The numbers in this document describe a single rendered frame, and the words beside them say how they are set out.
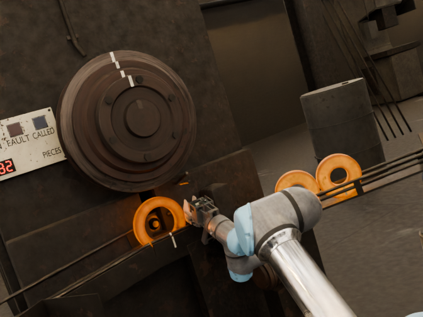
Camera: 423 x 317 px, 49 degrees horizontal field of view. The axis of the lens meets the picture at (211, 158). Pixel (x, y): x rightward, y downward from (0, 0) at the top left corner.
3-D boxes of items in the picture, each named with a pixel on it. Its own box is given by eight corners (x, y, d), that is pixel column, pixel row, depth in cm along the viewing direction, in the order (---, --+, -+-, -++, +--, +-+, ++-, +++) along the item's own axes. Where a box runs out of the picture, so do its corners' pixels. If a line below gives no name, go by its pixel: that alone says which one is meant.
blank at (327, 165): (308, 163, 165) (310, 165, 162) (350, 146, 163) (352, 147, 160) (325, 202, 167) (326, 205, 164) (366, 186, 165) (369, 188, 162)
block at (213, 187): (215, 247, 179) (197, 189, 176) (231, 239, 183) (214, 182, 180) (230, 251, 170) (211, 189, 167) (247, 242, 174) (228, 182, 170)
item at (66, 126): (84, 212, 151) (35, 72, 145) (204, 165, 174) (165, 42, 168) (89, 214, 146) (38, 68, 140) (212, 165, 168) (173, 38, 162)
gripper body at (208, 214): (204, 194, 160) (224, 207, 151) (208, 215, 164) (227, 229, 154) (186, 202, 157) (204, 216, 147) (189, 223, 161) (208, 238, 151)
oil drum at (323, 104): (310, 190, 438) (284, 99, 427) (353, 169, 467) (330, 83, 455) (359, 192, 387) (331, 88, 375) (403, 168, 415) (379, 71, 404)
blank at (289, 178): (268, 179, 167) (268, 181, 164) (308, 163, 165) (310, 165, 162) (284, 218, 169) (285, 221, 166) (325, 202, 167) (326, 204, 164)
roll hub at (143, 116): (111, 175, 146) (82, 88, 142) (187, 147, 159) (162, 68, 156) (117, 175, 141) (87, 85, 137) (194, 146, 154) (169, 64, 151)
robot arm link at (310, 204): (323, 166, 115) (276, 228, 159) (285, 182, 112) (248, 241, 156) (347, 207, 111) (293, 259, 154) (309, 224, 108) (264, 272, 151)
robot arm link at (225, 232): (236, 263, 140) (231, 241, 136) (216, 247, 148) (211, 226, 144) (257, 251, 143) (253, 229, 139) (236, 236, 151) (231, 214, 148)
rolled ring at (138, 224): (172, 187, 162) (169, 187, 165) (126, 213, 154) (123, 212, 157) (194, 233, 165) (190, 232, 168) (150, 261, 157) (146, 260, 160)
